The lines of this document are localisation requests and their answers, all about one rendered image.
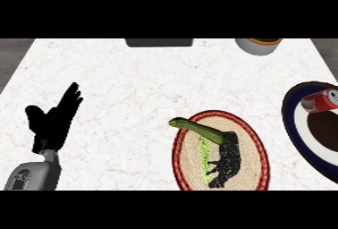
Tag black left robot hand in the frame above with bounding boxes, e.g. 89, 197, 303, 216
24, 81, 85, 155

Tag beige plate with red rim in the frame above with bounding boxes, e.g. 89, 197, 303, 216
170, 109, 271, 191

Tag dark blue oval placemat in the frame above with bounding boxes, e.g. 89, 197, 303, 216
282, 81, 338, 184

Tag red can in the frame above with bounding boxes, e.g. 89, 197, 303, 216
300, 88, 338, 114

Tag green zucchini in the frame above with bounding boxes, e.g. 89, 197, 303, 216
169, 116, 228, 147

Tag dark grey appliance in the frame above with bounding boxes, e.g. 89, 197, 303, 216
125, 38, 195, 48

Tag pale pot with orange rim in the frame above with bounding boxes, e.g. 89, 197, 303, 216
234, 38, 284, 57

